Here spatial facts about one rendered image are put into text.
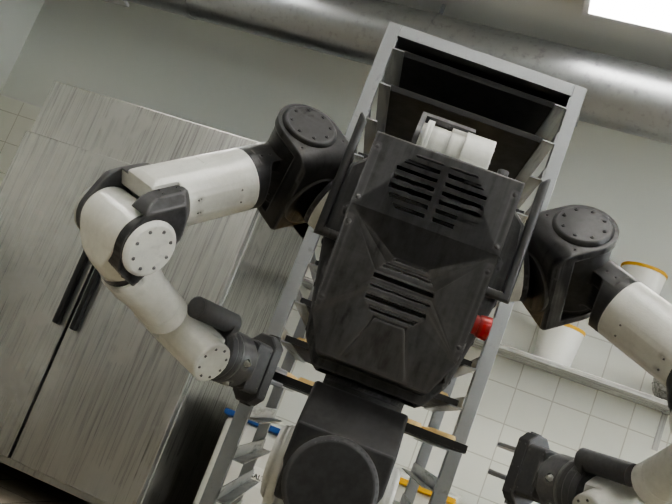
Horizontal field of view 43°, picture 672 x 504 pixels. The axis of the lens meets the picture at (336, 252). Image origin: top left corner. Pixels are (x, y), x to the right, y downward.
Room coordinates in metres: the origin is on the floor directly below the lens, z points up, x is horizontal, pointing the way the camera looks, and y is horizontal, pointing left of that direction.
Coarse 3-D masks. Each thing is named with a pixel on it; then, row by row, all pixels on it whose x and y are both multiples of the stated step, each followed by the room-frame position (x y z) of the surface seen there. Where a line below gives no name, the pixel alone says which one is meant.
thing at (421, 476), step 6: (414, 462) 2.43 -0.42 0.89; (402, 468) 2.44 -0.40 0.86; (414, 468) 2.37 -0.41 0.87; (420, 468) 2.21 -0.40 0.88; (408, 474) 2.20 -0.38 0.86; (414, 474) 2.31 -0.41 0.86; (420, 474) 2.16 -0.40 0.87; (426, 474) 2.03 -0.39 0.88; (432, 474) 1.92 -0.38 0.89; (414, 480) 2.00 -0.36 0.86; (420, 480) 2.06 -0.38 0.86; (426, 480) 1.99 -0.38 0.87; (432, 480) 1.88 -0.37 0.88; (426, 486) 1.87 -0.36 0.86; (432, 486) 1.84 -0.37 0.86
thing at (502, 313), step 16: (576, 96) 1.81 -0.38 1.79; (576, 112) 1.81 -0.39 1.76; (560, 128) 1.81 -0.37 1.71; (560, 144) 1.81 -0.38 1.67; (560, 160) 1.81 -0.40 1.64; (544, 176) 1.81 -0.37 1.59; (544, 208) 1.81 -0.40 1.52; (512, 304) 1.81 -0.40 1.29; (496, 320) 1.81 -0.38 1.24; (496, 336) 1.81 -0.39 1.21; (496, 352) 1.81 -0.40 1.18; (480, 368) 1.81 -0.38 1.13; (480, 384) 1.81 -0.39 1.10; (480, 400) 1.81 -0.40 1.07; (464, 416) 1.81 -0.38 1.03; (464, 432) 1.81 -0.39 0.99; (448, 464) 1.81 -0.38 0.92; (448, 480) 1.81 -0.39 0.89; (432, 496) 1.81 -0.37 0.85
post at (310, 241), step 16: (384, 48) 1.85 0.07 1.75; (384, 64) 1.85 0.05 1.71; (368, 80) 1.85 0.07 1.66; (368, 96) 1.85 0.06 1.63; (352, 128) 1.85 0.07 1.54; (304, 240) 1.85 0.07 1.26; (304, 256) 1.85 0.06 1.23; (304, 272) 1.85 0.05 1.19; (288, 288) 1.85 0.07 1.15; (288, 304) 1.85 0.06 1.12; (272, 320) 1.85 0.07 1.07; (240, 416) 1.85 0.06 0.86; (240, 432) 1.85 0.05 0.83; (224, 448) 1.85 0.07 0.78; (224, 464) 1.85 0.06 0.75; (208, 480) 1.85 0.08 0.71; (224, 480) 1.87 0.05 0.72; (208, 496) 1.85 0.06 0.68
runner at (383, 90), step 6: (384, 72) 1.85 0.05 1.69; (384, 84) 1.85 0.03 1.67; (378, 90) 1.89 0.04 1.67; (384, 90) 1.88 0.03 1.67; (390, 90) 1.87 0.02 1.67; (378, 96) 1.93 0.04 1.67; (384, 96) 1.91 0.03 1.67; (378, 102) 1.97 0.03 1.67; (384, 102) 1.95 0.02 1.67; (378, 108) 2.01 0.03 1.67; (384, 108) 1.99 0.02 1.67; (378, 114) 2.05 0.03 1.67; (384, 114) 2.03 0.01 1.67; (378, 120) 2.09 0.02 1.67; (384, 120) 2.07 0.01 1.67; (378, 126) 2.13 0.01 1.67; (384, 126) 2.12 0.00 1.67; (384, 132) 2.16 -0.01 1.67
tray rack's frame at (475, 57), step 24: (408, 48) 1.95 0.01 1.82; (432, 48) 1.84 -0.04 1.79; (456, 48) 1.84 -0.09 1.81; (480, 72) 1.93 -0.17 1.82; (504, 72) 1.83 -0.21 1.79; (528, 72) 1.82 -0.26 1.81; (552, 96) 1.91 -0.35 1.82; (312, 288) 2.46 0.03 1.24; (288, 360) 2.46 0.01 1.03; (264, 432) 2.45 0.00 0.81
